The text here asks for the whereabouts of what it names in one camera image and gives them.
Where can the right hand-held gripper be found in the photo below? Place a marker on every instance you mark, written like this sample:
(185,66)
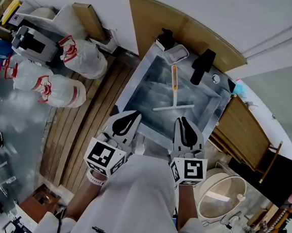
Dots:
(189,170)

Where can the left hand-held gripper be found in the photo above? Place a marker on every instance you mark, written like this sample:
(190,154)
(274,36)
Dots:
(102,155)

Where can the person's left forearm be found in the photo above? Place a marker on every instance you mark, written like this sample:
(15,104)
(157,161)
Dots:
(82,201)

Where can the person's right forearm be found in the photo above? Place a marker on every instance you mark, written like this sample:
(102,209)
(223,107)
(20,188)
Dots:
(187,206)

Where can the stainless steel sink cabinet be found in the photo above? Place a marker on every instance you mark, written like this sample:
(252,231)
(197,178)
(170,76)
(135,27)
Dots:
(152,98)

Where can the wooden slat platform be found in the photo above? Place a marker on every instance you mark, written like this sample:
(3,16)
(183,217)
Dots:
(78,133)

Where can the white wristwatch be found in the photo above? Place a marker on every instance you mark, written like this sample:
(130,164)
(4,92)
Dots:
(94,178)

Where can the white round bin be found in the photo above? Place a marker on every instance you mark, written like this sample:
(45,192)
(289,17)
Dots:
(220,196)

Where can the round steel knob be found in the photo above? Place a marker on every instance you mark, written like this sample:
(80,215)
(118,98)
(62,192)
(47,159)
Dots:
(216,78)

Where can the white plastic bag lower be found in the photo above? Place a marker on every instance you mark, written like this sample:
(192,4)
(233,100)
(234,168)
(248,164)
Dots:
(64,92)

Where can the white plastic bag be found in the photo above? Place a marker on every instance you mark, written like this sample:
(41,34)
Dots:
(87,60)
(64,92)

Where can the white shirt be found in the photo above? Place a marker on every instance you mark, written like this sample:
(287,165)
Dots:
(133,201)

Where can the black faucet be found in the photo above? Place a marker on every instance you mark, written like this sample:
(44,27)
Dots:
(202,65)

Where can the white plastic bag upper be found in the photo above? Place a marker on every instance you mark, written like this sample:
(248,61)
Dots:
(87,60)

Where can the white soap dish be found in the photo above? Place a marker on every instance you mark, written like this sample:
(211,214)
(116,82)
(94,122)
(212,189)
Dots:
(175,54)

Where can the black soap pump bottle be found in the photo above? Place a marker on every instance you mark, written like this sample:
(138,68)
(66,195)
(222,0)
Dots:
(165,40)

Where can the black box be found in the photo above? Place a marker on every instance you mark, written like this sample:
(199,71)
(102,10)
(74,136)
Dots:
(283,176)

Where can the large cardboard sheet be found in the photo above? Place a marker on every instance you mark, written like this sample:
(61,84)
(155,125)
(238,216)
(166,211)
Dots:
(194,29)

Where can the long cardboard box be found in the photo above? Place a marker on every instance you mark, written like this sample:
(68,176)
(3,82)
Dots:
(89,19)

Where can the brown wooden box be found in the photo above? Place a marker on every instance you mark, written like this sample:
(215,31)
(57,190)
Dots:
(34,205)

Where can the gray and black machine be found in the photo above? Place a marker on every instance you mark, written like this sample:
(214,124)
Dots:
(33,44)

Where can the white board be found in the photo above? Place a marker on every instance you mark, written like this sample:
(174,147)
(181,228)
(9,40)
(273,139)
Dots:
(43,13)

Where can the yellow box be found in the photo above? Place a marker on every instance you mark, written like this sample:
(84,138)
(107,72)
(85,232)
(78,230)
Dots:
(11,10)

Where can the white wall conduit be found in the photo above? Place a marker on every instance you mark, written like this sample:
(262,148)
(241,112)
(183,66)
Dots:
(282,34)

